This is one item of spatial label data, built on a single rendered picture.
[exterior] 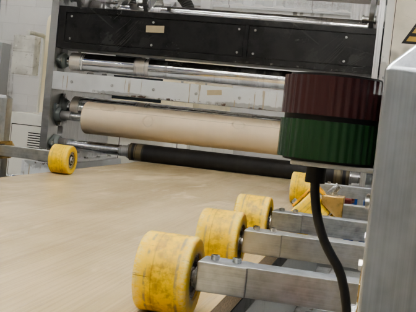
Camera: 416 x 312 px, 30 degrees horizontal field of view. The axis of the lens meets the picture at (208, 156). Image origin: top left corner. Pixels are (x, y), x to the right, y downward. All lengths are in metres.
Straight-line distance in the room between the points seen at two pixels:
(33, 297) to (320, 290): 0.29
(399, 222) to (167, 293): 0.57
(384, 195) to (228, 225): 0.81
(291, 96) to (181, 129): 2.41
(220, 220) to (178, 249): 0.25
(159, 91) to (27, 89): 7.48
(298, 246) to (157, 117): 1.93
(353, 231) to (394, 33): 1.57
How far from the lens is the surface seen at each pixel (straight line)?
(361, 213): 1.49
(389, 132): 0.19
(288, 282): 0.76
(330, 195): 1.50
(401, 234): 0.19
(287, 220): 1.25
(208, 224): 1.00
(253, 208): 1.24
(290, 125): 0.44
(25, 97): 10.31
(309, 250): 1.00
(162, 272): 0.75
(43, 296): 0.83
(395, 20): 2.75
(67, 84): 3.00
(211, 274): 0.76
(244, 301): 1.22
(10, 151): 2.23
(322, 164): 0.45
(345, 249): 1.00
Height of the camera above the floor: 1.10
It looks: 3 degrees down
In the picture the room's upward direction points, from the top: 6 degrees clockwise
